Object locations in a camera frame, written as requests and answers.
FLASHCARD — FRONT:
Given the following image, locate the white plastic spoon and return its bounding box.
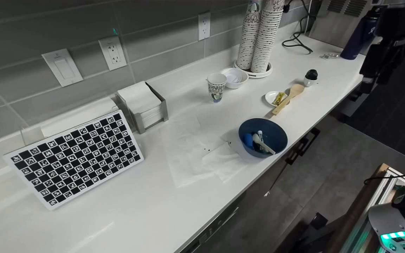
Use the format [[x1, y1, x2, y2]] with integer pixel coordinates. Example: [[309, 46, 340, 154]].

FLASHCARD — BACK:
[[252, 130, 277, 157]]

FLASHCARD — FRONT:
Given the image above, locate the black white calibration checkerboard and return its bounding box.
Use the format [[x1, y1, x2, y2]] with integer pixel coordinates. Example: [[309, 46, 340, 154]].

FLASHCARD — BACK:
[[7, 110, 145, 211]]

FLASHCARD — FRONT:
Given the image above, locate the small white dish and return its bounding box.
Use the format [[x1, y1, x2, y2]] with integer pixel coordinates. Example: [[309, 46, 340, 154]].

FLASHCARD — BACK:
[[263, 91, 288, 109]]

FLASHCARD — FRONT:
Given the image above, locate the black cable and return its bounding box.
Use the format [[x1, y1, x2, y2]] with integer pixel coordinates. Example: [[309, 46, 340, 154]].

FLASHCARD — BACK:
[[281, 0, 315, 55]]

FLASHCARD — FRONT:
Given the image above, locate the white narrow wall outlet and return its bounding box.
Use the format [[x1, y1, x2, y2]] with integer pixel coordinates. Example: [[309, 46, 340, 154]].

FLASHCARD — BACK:
[[197, 12, 212, 41]]

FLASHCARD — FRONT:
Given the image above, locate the tall speckled paper cup stack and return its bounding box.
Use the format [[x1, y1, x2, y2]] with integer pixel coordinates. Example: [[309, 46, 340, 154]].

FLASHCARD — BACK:
[[236, 0, 263, 72], [250, 0, 285, 75]]

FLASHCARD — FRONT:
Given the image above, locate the blue bowl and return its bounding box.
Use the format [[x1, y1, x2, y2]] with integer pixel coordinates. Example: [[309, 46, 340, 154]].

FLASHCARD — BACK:
[[238, 117, 290, 161]]

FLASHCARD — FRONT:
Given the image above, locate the clear napkin holder box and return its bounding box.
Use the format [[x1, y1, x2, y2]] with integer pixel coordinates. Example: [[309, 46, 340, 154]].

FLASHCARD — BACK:
[[115, 81, 170, 136]]

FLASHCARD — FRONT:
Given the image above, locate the wooden spoon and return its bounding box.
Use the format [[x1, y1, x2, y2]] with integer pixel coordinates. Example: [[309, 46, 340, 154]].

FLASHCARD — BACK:
[[270, 84, 305, 117]]

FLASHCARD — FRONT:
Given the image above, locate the white paper sheet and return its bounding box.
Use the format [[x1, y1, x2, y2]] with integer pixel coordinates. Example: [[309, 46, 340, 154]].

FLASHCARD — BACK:
[[163, 116, 256, 190]]

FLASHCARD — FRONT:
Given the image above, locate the dark blue water bottle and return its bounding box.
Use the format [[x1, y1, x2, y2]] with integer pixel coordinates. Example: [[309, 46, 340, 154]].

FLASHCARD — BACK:
[[339, 13, 382, 61]]

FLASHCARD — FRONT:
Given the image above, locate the black metal stand base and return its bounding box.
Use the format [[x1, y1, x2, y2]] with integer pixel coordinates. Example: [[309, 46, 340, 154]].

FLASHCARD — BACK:
[[285, 129, 322, 166]]

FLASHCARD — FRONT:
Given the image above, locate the white round cup stack tray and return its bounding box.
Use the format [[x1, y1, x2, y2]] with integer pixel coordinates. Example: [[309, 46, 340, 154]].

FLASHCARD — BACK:
[[233, 61, 274, 81]]

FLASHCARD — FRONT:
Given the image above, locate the small white cup black inside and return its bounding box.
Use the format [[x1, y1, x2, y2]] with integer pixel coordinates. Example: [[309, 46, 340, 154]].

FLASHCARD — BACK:
[[302, 68, 319, 89]]

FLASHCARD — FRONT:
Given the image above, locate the small white bowl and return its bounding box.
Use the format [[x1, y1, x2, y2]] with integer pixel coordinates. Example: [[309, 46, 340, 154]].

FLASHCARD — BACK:
[[221, 68, 250, 91]]

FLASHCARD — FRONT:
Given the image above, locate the white double power outlet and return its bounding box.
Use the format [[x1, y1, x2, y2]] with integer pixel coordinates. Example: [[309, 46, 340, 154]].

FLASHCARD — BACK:
[[97, 36, 128, 72]]

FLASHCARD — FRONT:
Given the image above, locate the white light switch plate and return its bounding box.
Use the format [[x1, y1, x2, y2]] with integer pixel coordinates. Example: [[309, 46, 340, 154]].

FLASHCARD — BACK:
[[41, 48, 84, 89]]

